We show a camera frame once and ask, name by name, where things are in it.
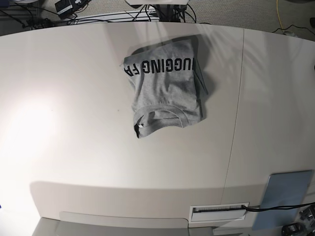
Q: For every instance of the grey T-shirt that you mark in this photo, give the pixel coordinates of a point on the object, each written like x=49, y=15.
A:
x=166, y=81

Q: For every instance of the black labelled power box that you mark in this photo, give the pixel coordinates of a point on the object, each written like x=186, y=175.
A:
x=63, y=8

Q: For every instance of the blue-grey flat panel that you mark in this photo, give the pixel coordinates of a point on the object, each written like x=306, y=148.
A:
x=283, y=189

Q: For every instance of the black device bottom right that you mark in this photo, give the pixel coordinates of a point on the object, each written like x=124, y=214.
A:
x=293, y=229

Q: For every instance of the white cable grommet box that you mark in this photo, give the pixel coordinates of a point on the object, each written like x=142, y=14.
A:
x=217, y=213

